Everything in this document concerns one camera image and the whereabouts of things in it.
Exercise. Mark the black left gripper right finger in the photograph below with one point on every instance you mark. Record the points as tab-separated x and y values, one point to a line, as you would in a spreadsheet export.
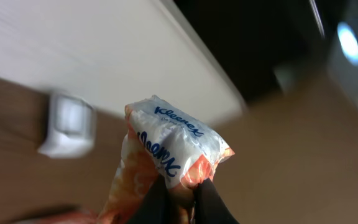
209	206

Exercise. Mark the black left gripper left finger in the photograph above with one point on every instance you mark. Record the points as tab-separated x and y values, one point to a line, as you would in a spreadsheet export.
155	207

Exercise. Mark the orange Kleenex tissue pack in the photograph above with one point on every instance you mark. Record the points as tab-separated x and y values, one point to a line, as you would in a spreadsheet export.
162	140

